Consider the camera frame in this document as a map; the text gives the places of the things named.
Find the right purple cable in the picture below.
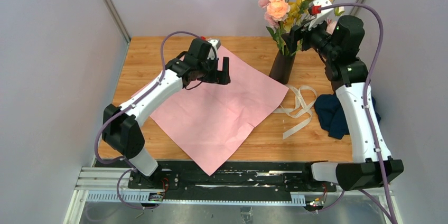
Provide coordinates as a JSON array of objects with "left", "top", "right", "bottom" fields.
[{"left": 307, "top": 3, "right": 398, "bottom": 224}]

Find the pale pink rose stem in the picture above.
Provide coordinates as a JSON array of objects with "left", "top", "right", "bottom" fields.
[{"left": 259, "top": 0, "right": 294, "bottom": 56}]

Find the pink paper bouquet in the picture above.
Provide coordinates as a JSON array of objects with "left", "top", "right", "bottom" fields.
[{"left": 150, "top": 46, "right": 288, "bottom": 175}]

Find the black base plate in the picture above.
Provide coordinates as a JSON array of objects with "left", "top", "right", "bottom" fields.
[{"left": 124, "top": 160, "right": 341, "bottom": 204}]

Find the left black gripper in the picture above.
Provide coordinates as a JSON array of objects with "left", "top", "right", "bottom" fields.
[{"left": 198, "top": 55, "right": 231, "bottom": 85}]

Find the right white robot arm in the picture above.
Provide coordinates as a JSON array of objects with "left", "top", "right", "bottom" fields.
[{"left": 282, "top": 15, "right": 404, "bottom": 191}]

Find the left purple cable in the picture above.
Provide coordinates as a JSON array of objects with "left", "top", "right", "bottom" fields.
[{"left": 94, "top": 31, "right": 207, "bottom": 210}]

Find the cream printed ribbon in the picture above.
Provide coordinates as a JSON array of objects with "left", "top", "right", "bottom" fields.
[{"left": 272, "top": 84, "right": 318, "bottom": 140}]

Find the dark blue cloth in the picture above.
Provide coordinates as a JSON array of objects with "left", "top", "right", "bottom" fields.
[{"left": 315, "top": 88, "right": 372, "bottom": 141}]

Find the black cylindrical vase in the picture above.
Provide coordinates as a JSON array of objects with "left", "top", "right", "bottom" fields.
[{"left": 269, "top": 50, "right": 295, "bottom": 85}]

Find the aluminium frame rail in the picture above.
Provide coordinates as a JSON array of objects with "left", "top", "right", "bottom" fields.
[{"left": 64, "top": 161, "right": 391, "bottom": 223}]

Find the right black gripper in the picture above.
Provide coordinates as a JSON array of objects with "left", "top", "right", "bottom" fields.
[{"left": 281, "top": 14, "right": 339, "bottom": 60}]

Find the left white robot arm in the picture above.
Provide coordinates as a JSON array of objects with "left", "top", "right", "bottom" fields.
[{"left": 101, "top": 38, "right": 231, "bottom": 189}]

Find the light pink rose stem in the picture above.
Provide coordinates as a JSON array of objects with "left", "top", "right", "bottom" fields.
[{"left": 326, "top": 6, "right": 345, "bottom": 35}]

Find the purple cable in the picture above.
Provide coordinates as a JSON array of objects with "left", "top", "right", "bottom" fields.
[
  {"left": 94, "top": 31, "right": 207, "bottom": 210},
  {"left": 307, "top": 3, "right": 398, "bottom": 224}
]

